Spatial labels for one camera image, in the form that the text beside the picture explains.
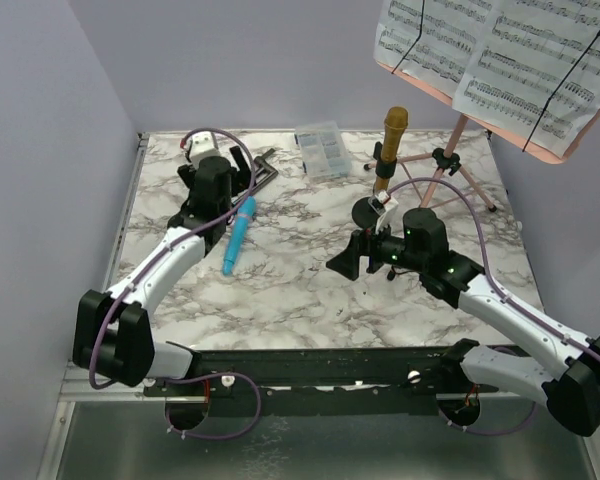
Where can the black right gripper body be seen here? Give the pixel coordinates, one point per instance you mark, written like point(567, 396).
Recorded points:
point(365, 251)

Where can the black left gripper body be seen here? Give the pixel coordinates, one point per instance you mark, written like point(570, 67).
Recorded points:
point(238, 163)

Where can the blue toy microphone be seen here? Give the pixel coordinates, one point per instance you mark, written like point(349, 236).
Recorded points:
point(241, 223)

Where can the black mic clip stand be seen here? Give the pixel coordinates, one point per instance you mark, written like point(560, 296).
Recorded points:
point(362, 214)

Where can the pink perforated music stand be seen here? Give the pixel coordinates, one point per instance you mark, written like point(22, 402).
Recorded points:
point(529, 71)

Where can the gold toy microphone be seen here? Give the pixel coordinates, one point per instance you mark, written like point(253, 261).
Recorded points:
point(395, 124)

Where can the sheet music page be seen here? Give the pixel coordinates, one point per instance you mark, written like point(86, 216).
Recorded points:
point(431, 40)
point(536, 74)

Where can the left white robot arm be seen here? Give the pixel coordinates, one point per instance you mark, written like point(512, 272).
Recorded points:
point(113, 339)

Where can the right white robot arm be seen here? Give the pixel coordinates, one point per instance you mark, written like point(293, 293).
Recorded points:
point(561, 370)

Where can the dark metal drum key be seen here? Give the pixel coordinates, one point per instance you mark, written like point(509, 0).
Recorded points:
point(264, 172)

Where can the clear plastic compartment box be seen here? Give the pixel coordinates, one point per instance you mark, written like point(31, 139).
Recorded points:
point(323, 152)

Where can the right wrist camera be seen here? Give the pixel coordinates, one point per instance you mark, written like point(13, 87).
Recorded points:
point(384, 206)

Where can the black mounting base rail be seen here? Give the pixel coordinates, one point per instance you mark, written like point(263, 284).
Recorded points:
point(331, 382)

